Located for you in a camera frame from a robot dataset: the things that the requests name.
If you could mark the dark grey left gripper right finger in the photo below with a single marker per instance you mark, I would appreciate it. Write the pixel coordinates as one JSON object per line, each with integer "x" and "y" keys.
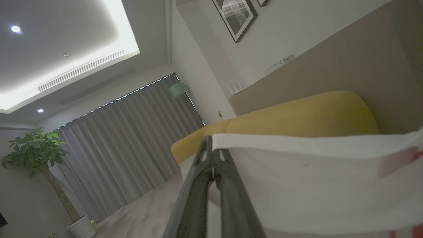
{"x": 234, "y": 208}

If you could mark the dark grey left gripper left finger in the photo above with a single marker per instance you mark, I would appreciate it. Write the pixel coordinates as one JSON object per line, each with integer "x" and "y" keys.
{"x": 193, "y": 205}

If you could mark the red shorts with white lining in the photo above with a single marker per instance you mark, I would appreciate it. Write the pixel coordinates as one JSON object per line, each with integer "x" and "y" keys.
{"x": 314, "y": 185}

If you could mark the grey pleated curtain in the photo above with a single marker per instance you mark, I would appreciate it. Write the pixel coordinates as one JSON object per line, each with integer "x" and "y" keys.
{"x": 125, "y": 148}

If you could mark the white ribbed plant pot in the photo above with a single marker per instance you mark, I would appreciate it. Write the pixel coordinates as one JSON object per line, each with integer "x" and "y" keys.
{"x": 81, "y": 228}

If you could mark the white ribbed ledge item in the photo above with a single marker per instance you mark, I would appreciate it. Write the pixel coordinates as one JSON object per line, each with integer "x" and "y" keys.
{"x": 238, "y": 86}

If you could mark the green leafy indoor tree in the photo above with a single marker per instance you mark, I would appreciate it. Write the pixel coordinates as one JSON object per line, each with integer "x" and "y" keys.
{"x": 33, "y": 148}

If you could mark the long white ceiling air vent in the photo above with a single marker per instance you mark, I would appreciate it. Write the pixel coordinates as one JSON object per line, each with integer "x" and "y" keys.
{"x": 79, "y": 71}

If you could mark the black flat television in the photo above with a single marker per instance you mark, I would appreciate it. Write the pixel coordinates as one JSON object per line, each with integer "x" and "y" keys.
{"x": 2, "y": 219}

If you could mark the black framed wall picture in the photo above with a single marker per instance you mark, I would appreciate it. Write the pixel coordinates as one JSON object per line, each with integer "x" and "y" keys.
{"x": 262, "y": 2}
{"x": 236, "y": 16}

